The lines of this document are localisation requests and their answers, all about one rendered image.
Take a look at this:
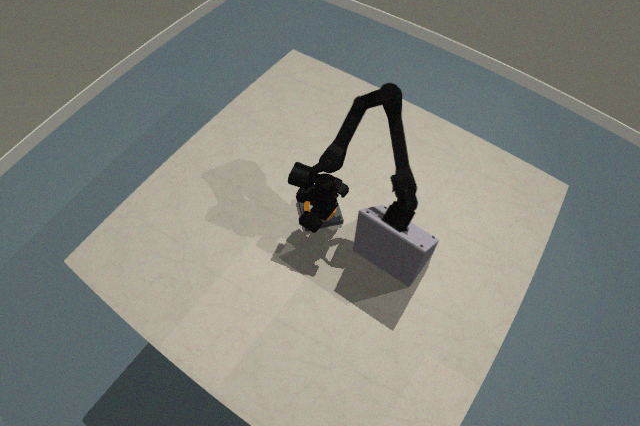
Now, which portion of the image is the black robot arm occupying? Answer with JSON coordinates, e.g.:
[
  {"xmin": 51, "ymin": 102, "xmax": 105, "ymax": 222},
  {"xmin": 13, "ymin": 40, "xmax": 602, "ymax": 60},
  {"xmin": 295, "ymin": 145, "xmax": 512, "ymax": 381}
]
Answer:
[{"xmin": 288, "ymin": 83, "xmax": 418, "ymax": 232}]

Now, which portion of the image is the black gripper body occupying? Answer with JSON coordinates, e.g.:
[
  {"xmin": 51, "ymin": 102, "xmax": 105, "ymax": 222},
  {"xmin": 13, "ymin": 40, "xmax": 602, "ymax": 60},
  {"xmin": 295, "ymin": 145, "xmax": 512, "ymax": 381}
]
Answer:
[{"xmin": 299, "ymin": 183, "xmax": 349, "ymax": 233}]

